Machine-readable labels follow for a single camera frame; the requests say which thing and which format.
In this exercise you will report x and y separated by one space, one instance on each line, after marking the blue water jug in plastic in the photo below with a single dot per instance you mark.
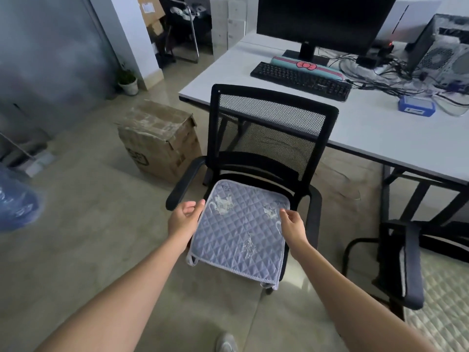
16 201

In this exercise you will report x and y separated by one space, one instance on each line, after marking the teal wrist rest pink bow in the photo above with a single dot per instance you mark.
285 63

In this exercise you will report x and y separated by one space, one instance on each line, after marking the person's right forearm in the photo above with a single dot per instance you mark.
359 307

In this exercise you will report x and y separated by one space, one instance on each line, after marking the person's left forearm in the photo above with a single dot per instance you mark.
121 300

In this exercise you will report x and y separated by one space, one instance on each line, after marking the cream quilted cushion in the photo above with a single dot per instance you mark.
443 300

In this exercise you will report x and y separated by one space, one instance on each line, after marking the person's left hand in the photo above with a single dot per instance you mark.
185 221

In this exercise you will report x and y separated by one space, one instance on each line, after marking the black computer monitor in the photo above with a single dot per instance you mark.
322 21

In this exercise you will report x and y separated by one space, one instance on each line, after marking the blue quilted cushion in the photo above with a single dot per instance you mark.
238 234

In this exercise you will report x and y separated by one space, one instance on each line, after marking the stack of white boxes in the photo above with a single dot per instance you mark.
231 25

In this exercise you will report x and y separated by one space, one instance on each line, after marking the potted plant in white pot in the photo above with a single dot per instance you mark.
129 84

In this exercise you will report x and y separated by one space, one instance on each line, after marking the small black device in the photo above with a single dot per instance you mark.
373 58

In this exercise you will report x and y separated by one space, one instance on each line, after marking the black mesh chair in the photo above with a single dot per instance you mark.
275 95
412 267

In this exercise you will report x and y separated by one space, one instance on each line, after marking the open grey computer tower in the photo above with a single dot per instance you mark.
439 54

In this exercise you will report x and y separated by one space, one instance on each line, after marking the small blue box device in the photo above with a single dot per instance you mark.
417 105

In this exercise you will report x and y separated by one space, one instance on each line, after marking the large white computer case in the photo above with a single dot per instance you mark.
414 18

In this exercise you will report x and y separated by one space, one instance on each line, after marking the chrome frame black chair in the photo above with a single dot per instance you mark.
181 32

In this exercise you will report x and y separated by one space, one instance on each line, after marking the black metal desk frame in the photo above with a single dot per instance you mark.
414 205

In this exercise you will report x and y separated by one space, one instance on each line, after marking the person's right hand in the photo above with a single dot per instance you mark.
295 230

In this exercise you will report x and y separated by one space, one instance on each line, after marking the stacked cardboard boxes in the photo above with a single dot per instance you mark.
150 14

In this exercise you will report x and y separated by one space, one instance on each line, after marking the person's left shoe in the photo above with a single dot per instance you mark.
227 342

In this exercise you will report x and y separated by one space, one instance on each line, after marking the brown cardboard box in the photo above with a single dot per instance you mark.
157 142

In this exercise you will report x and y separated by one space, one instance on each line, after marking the black keyboard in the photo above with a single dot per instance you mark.
300 80

